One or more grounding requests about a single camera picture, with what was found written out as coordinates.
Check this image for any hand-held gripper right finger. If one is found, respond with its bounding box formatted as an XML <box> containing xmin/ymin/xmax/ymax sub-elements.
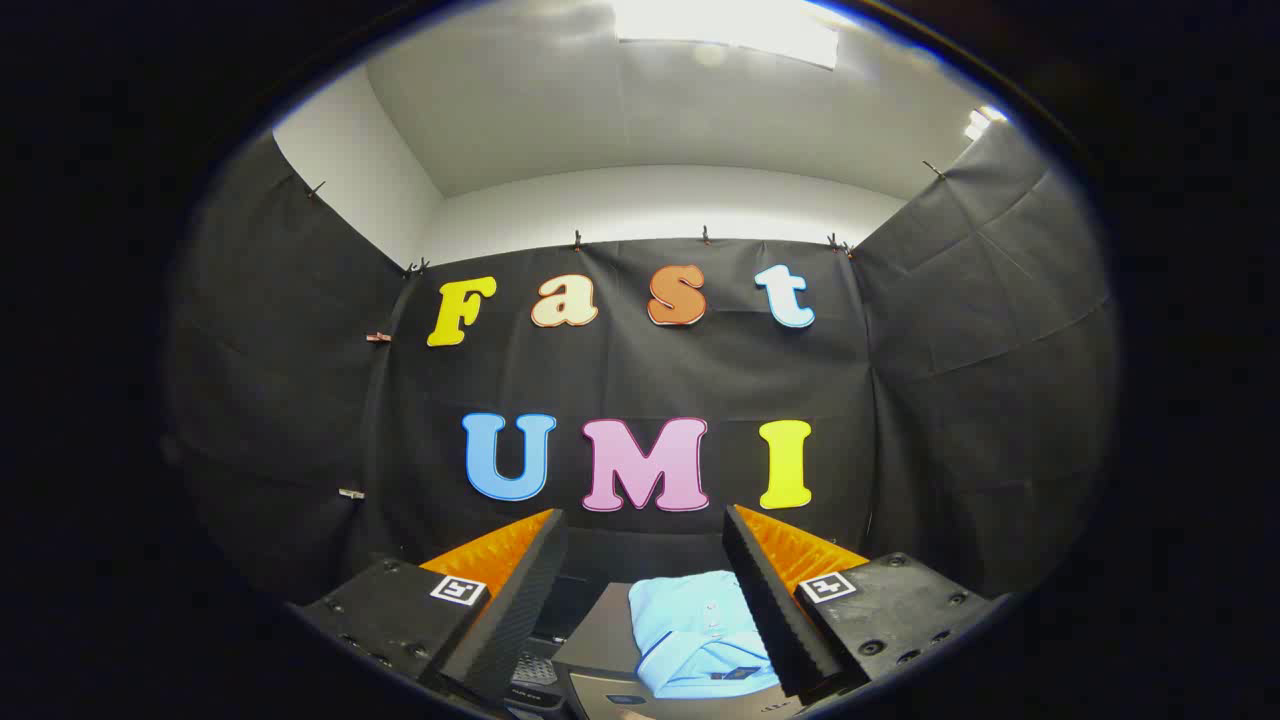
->
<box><xmin>722</xmin><ymin>505</ymin><xmax>1001</xmax><ymax>701</ymax></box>

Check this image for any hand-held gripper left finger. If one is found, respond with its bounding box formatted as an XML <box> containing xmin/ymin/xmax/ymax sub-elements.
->
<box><xmin>300</xmin><ymin>508</ymin><xmax>569</xmax><ymax>706</ymax></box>

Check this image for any grey washing machine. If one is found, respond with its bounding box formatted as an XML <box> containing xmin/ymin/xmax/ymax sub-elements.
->
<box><xmin>505</xmin><ymin>572</ymin><xmax>613</xmax><ymax>719</ymax></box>

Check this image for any light blue shirt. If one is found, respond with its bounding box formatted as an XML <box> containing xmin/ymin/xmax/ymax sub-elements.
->
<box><xmin>628</xmin><ymin>570</ymin><xmax>791</xmax><ymax>701</ymax></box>

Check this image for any black backdrop cloth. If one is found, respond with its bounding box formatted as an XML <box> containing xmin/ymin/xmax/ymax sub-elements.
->
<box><xmin>165</xmin><ymin>120</ymin><xmax>1116</xmax><ymax>611</ymax></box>

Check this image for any large ceiling light panel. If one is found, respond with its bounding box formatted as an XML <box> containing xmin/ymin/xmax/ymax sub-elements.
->
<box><xmin>612</xmin><ymin>0</ymin><xmax>841</xmax><ymax>69</ymax></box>

